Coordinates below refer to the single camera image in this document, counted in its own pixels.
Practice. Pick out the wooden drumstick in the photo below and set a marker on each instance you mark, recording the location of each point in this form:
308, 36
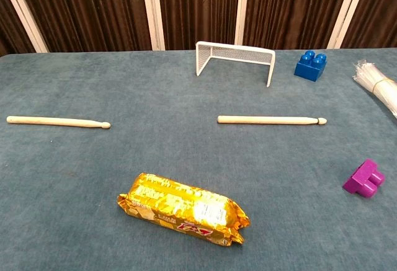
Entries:
56, 121
263, 119

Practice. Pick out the teal table mat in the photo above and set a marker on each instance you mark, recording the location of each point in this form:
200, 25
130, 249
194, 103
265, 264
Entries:
186, 147

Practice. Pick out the white mesh goal rack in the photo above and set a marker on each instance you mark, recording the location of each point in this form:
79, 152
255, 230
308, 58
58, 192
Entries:
235, 54

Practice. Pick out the gold foil snack packet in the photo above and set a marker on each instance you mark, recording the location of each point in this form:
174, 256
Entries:
180, 206

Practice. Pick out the blue building block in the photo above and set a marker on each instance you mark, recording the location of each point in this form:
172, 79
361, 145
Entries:
307, 69

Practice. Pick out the brown pleated curtain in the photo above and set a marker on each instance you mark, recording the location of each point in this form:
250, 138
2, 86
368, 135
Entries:
93, 10

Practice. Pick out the purple building block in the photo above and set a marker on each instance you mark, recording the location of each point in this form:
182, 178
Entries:
363, 178

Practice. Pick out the clear plastic straw bundle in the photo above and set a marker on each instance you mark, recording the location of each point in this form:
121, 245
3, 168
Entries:
381, 88

